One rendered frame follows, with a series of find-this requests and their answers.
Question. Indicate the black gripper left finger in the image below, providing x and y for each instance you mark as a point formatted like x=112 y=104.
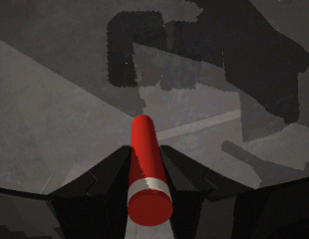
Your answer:
x=93 y=206

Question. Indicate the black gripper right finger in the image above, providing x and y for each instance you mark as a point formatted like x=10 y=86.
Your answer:
x=207 y=205

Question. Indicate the red peg with white band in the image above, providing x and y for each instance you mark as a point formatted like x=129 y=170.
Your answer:
x=149 y=200

